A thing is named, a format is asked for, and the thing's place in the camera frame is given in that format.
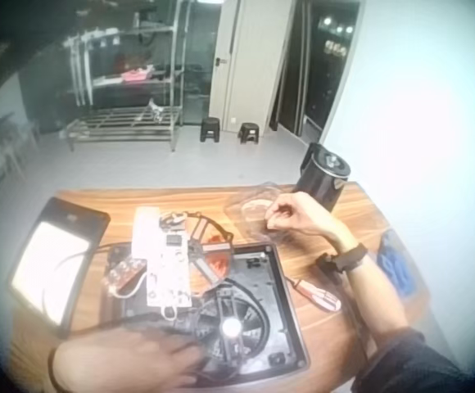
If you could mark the person's right hand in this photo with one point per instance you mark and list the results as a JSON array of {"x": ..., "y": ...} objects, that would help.
[{"x": 307, "y": 215}]

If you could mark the person's left hand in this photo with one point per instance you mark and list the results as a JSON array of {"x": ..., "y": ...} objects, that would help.
[{"x": 131, "y": 360}]

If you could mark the person's right fingers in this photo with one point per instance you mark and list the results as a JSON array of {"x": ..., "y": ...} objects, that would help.
[{"x": 280, "y": 213}]

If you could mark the person's left fingers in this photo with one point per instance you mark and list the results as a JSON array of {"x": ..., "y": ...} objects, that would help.
[{"x": 182, "y": 356}]

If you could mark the clear plastic packet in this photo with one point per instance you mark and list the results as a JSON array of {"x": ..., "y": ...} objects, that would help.
[{"x": 247, "y": 210}]

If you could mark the black electric kettle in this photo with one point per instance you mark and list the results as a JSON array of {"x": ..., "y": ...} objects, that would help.
[{"x": 323, "y": 180}]

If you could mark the black cooling fan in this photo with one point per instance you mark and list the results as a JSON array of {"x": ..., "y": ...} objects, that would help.
[{"x": 237, "y": 323}]

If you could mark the copper induction coil disk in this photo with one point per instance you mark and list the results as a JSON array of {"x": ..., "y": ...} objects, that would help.
[{"x": 215, "y": 256}]

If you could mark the black induction cooker housing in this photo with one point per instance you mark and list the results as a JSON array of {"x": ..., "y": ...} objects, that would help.
[{"x": 280, "y": 294}]

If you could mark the black wrist band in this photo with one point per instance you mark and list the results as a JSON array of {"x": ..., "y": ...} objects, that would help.
[{"x": 350, "y": 258}]

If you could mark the black plastic stool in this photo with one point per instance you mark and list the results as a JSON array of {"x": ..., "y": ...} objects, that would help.
[
  {"x": 210, "y": 129},
  {"x": 248, "y": 133}
]

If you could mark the white circuit board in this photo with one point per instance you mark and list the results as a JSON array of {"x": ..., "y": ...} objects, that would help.
[{"x": 168, "y": 266}]

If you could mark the blue cloth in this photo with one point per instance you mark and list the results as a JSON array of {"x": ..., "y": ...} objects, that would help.
[{"x": 395, "y": 266}]

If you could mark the white block on circuit board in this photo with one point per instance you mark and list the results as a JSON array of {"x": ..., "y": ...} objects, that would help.
[{"x": 145, "y": 233}]

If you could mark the white door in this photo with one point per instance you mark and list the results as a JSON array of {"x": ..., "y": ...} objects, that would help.
[{"x": 250, "y": 61}]

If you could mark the dark glass door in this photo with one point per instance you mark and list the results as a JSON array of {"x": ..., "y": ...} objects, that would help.
[{"x": 327, "y": 61}]

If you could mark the black glass cooker top plate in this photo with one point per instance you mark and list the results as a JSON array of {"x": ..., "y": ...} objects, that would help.
[{"x": 51, "y": 266}]

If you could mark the metal shelf rack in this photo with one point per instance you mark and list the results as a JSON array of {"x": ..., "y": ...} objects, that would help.
[{"x": 127, "y": 102}]

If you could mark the grey chairs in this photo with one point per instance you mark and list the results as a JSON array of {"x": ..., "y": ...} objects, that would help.
[{"x": 0, "y": 155}]

